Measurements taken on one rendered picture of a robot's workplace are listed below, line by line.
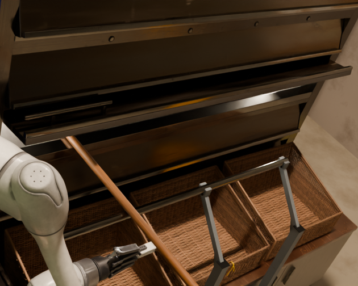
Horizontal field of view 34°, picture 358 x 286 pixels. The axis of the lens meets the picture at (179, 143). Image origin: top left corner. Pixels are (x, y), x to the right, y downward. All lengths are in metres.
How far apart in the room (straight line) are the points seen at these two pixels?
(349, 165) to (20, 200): 4.16
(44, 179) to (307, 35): 1.92
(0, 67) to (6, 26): 0.14
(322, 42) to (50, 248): 1.94
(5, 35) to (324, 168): 3.56
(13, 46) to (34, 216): 0.73
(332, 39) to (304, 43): 0.22
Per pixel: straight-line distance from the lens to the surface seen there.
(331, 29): 3.03
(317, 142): 5.21
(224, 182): 2.36
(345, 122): 5.29
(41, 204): 1.21
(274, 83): 2.60
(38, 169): 1.20
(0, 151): 1.27
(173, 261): 1.93
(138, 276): 2.67
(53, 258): 1.47
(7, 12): 1.77
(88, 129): 1.99
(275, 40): 2.70
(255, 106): 2.91
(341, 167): 5.06
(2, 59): 1.85
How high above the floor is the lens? 2.60
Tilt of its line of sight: 36 degrees down
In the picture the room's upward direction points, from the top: 21 degrees clockwise
